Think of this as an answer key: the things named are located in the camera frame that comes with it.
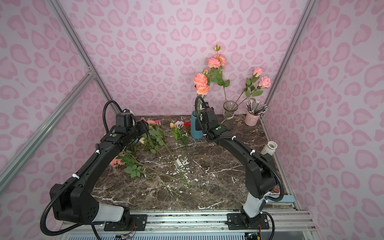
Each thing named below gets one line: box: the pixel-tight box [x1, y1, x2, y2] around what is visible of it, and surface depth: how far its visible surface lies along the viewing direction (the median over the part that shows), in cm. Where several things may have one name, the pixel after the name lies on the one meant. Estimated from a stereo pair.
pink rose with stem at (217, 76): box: [211, 66, 230, 102], surface depth 95 cm
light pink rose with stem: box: [238, 76, 272, 105], surface depth 79 cm
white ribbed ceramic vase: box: [260, 141, 278, 156], surface depth 84 cm
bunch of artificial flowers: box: [109, 117, 192, 197], surface depth 99 cm
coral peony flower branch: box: [193, 68, 210, 102], surface depth 81 cm
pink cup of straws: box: [244, 99, 268, 127], surface depth 110 cm
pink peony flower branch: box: [207, 43, 231, 100], surface depth 84 cm
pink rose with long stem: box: [244, 67, 264, 88], surface depth 87 cm
